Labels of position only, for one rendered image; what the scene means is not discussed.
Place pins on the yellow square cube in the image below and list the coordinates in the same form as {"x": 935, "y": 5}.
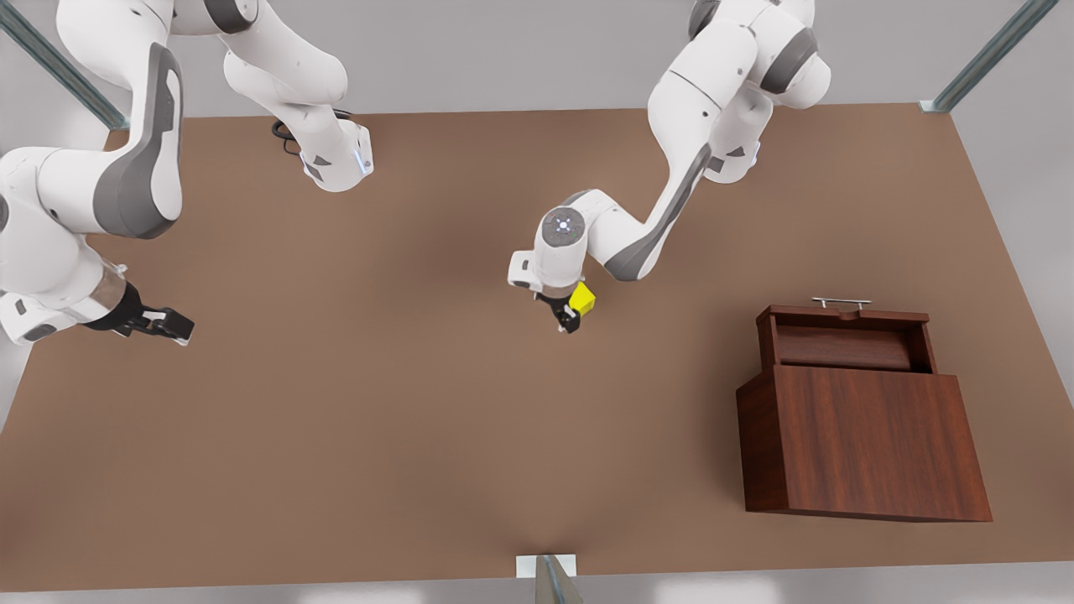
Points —
{"x": 583, "y": 299}

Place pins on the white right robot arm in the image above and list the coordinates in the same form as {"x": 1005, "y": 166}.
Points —
{"x": 134, "y": 176}

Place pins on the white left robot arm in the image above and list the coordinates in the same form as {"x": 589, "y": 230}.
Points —
{"x": 684, "y": 117}

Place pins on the brown wooden cabinet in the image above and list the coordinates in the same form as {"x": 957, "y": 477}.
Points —
{"x": 873, "y": 440}

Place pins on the silver frame post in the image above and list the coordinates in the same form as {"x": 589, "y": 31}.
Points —
{"x": 59, "y": 63}
{"x": 990, "y": 54}
{"x": 550, "y": 580}

